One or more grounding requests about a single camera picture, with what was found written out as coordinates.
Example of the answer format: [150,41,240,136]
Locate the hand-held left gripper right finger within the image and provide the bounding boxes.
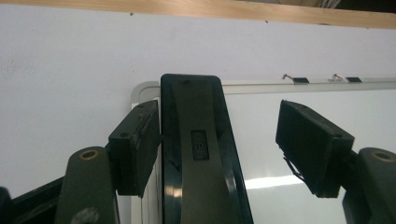
[275,99,396,224]

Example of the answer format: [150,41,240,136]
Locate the white table cover panel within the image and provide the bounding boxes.
[0,3,396,200]

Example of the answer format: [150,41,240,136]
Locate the metal-framed whiteboard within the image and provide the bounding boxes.
[130,77,396,224]

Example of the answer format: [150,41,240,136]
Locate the black whiteboard eraser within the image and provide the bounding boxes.
[160,73,255,224]

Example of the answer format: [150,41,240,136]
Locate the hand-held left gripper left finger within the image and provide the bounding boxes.
[53,99,163,224]

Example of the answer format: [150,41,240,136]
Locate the metal hanging clip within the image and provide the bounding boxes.
[330,73,364,84]
[281,73,311,85]

